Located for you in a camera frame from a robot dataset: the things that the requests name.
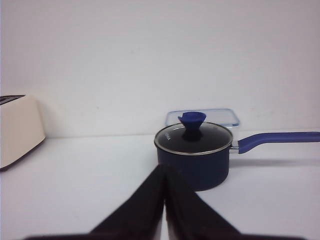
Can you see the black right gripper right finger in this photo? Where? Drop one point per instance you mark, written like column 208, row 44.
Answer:
column 190, row 218

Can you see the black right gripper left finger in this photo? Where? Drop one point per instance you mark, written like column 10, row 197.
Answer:
column 138, row 218

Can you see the dark blue saucepan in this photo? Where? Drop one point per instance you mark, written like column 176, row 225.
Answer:
column 204, row 172

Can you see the glass pot lid blue knob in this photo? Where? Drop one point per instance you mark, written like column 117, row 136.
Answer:
column 193, row 136

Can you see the clear plastic container blue rim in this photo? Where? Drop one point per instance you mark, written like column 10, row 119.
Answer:
column 221, row 116

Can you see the cream white two-slot toaster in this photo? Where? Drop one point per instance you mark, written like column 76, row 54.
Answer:
column 21, row 128

